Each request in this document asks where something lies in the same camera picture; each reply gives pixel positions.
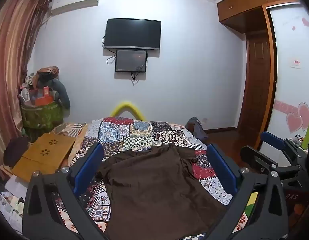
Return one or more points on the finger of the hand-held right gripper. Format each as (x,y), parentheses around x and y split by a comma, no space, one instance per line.
(272,140)
(254,157)

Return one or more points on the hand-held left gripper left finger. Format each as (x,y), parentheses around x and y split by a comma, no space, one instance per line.
(89,170)

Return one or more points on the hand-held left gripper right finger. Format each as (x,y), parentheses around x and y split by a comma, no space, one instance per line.
(220,172)

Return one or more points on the brown t-shirt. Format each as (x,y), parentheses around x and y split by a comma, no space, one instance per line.
(157,180)

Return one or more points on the green bottle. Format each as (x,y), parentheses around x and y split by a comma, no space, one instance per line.
(307,136)

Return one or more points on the wooden lap desk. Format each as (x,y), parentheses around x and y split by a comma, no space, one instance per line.
(42,155)

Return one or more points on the grey backpack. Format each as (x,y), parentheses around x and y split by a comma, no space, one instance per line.
(197,127)

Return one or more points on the white heart-sticker sliding door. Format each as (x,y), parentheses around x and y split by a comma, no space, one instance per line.
(289,85)

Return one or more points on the patchwork printed blanket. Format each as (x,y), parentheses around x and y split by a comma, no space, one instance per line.
(134,132)

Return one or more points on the brown wooden door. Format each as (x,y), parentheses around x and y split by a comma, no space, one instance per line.
(257,80)

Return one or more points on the green fabric bag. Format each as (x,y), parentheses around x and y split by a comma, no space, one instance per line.
(42,117)

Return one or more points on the yellow hoop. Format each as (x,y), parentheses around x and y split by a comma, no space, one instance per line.
(124,105)

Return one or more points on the dark cloth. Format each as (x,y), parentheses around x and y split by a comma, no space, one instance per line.
(15,151)

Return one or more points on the red label sticker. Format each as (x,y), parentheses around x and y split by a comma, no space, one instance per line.
(296,62)

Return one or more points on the orange box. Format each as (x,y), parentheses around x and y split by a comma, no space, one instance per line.
(43,101)

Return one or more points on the grey plush pillow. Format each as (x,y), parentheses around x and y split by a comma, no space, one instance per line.
(60,92)

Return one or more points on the pile of papers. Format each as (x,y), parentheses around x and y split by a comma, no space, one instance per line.
(9,200)

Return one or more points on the small red box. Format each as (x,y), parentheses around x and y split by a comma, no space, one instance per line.
(46,91)

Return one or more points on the brown bundled bag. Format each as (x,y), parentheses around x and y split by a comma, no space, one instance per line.
(50,71)

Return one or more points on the wooden overhead cabinet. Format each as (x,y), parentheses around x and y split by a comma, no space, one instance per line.
(234,10)

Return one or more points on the pink striped curtain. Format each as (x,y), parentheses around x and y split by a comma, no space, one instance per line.
(12,55)

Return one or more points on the white air conditioner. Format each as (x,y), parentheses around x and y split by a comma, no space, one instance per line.
(74,0)

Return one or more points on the small black wall monitor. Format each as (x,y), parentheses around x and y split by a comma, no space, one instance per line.
(130,61)

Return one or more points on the black wall television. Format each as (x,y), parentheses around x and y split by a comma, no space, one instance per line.
(132,33)

